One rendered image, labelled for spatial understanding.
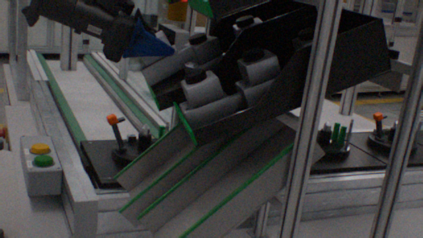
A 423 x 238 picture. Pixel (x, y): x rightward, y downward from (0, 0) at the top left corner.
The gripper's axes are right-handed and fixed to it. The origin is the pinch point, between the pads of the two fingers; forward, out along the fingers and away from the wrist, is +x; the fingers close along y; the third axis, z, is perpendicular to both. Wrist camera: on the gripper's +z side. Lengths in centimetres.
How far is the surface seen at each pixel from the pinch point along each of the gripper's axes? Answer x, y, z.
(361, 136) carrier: 75, 55, -14
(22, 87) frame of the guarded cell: -24, 101, -53
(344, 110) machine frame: 98, 114, -19
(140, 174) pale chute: 8.1, 6.3, -25.0
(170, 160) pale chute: 12.1, 5.9, -20.5
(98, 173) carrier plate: 2.3, 17.8, -33.5
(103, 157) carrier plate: 3.0, 26.4, -33.8
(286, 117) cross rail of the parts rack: 18.5, -16.3, 0.5
